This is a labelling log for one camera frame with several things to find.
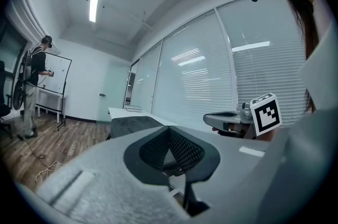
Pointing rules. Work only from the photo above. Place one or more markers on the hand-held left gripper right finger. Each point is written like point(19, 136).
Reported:
point(237, 164)

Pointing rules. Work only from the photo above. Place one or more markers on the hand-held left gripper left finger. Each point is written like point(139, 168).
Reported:
point(105, 180)

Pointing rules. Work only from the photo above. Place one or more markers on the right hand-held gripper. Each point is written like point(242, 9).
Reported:
point(266, 114)

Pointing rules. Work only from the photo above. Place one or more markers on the dark grey backpack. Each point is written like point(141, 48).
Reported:
point(132, 125)

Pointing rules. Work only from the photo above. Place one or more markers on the person's right forearm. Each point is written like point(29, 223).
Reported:
point(266, 137)

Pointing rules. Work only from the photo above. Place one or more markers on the person's right hand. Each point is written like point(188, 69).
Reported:
point(217, 130)

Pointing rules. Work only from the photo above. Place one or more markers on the white flat tray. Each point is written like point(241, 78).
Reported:
point(134, 108)

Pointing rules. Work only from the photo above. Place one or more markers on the small white table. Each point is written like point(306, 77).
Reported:
point(51, 97)

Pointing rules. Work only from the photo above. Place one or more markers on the rolling whiteboard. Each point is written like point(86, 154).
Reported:
point(58, 75)

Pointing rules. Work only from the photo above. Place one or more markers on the black office chair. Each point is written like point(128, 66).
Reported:
point(4, 101)

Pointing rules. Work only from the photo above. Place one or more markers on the long ceiling light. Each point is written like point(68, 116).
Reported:
point(95, 1)

